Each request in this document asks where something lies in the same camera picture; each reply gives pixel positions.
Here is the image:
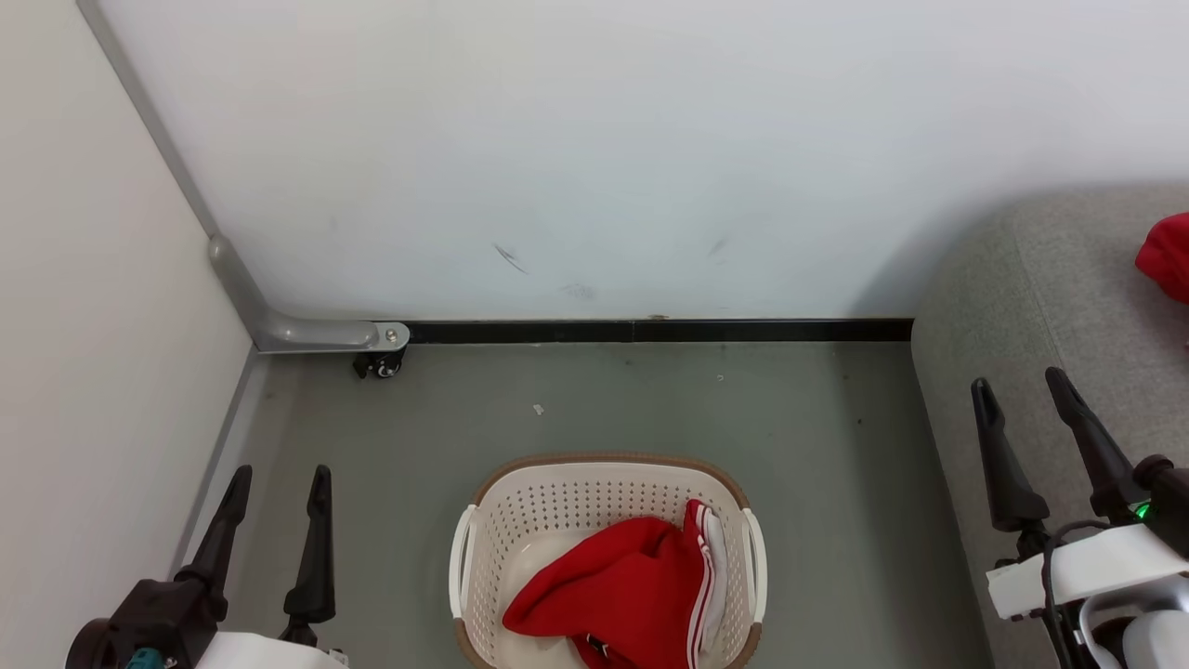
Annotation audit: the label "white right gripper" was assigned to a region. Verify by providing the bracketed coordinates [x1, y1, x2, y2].
[970, 367, 1189, 622]

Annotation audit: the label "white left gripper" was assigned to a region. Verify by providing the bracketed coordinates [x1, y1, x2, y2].
[176, 465, 350, 669]

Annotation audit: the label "red shorts with white stripe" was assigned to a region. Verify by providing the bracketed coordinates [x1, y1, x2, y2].
[1134, 212, 1189, 306]

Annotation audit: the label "red jersey with striped trim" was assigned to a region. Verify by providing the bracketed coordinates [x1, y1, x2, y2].
[502, 499, 730, 669]

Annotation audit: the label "grey fabric sofa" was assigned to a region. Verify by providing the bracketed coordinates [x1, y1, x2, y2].
[910, 184, 1189, 669]

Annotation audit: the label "small black caster wheel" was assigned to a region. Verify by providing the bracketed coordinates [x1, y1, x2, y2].
[353, 350, 407, 380]

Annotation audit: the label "cream plastic laundry basket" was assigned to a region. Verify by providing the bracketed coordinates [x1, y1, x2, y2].
[449, 453, 768, 669]

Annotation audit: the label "black baseboard strip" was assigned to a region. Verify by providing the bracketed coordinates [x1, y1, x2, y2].
[406, 318, 916, 347]

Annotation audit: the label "grey partition edge strip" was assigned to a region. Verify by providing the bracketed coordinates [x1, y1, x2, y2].
[76, 0, 222, 241]

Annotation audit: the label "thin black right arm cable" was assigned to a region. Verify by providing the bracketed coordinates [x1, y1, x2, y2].
[1039, 518, 1114, 669]

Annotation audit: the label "grey metal partition foot bracket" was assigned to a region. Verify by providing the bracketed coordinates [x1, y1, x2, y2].
[207, 234, 412, 355]

